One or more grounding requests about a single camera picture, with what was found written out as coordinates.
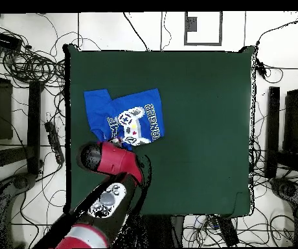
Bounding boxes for black frame stand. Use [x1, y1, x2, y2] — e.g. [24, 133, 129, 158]
[264, 65, 298, 180]
[0, 58, 43, 182]

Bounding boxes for tangled black cables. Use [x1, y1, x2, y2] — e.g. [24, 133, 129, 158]
[0, 12, 67, 90]
[182, 139, 295, 248]

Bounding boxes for grey square frame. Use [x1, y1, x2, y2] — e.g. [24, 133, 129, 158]
[183, 10, 224, 47]

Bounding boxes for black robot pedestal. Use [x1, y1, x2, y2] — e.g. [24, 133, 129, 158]
[130, 215, 185, 248]

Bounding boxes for black electronics box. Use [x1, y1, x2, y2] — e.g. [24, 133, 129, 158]
[0, 30, 23, 52]

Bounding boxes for black power strip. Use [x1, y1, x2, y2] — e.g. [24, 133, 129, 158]
[212, 215, 240, 248]
[44, 121, 66, 165]

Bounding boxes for dark green table cloth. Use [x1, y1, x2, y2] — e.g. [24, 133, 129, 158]
[63, 43, 256, 219]

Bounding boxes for grey wheeled base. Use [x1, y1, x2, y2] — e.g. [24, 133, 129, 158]
[0, 172, 38, 248]
[269, 177, 298, 217]

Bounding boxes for blue printed t-shirt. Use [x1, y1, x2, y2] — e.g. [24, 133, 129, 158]
[83, 88, 165, 152]

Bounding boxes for black power adapter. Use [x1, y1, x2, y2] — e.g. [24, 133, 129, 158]
[255, 58, 268, 80]

